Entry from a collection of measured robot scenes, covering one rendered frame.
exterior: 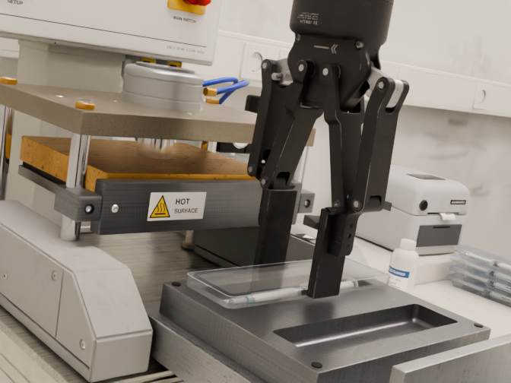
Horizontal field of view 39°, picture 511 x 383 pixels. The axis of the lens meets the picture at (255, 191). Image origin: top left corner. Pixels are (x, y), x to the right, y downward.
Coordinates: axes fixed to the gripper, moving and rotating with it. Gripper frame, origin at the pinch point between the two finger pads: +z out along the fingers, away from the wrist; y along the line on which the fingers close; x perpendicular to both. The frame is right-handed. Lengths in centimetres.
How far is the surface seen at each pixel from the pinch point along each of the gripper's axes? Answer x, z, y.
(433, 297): 85, 28, -39
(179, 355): -11.0, 7.4, 0.3
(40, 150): -10.3, -2.3, -25.9
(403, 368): -7.3, 2.2, 16.2
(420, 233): 91, 17, -49
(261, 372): -10.1, 5.7, 7.7
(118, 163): -6.9, -2.9, -17.3
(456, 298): 90, 28, -37
